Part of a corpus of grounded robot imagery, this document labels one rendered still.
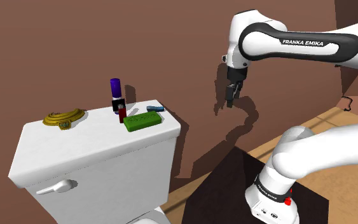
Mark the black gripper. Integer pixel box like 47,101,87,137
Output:
224,66,248,109

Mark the green rectangular soap bar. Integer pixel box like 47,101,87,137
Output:
123,111,163,132

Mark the dark robot stand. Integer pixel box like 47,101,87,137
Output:
181,146,330,224

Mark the red and black lighter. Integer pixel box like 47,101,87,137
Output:
111,98,128,124

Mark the purple capped bottle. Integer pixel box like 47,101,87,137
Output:
109,78,124,101

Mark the white toilet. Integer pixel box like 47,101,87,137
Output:
8,99,182,224

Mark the gold round dish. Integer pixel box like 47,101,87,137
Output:
42,108,86,130

